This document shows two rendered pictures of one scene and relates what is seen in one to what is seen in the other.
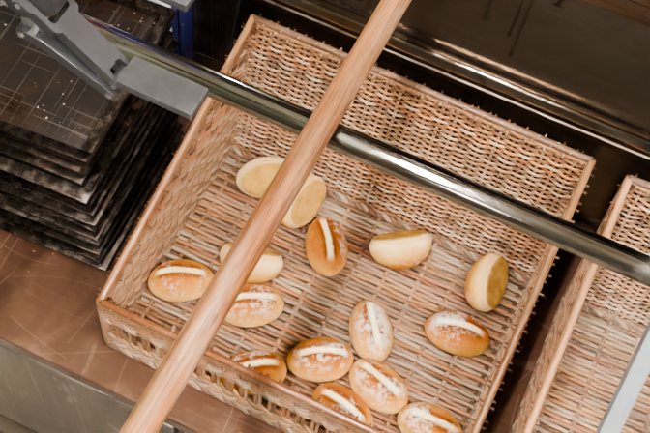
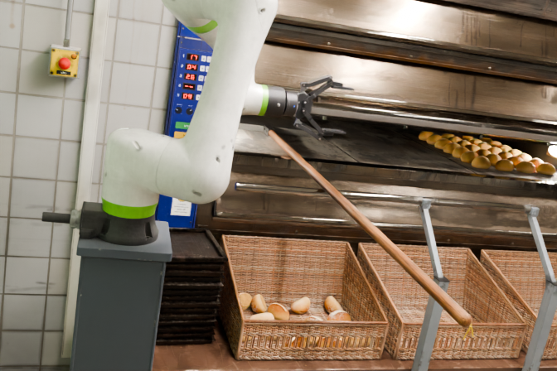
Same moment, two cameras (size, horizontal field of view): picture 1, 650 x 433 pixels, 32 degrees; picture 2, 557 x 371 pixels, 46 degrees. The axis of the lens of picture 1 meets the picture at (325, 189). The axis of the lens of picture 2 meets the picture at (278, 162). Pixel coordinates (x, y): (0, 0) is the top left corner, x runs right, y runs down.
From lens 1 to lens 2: 1.80 m
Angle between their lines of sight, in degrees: 53
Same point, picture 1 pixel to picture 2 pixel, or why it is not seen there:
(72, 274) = (202, 348)
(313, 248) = (278, 310)
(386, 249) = (300, 303)
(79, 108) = (207, 252)
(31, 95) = (189, 252)
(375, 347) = not seen: hidden behind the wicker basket
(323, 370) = not seen: hidden behind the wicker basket
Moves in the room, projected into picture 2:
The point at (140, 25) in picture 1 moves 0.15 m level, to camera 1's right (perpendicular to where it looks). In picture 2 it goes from (201, 234) to (235, 232)
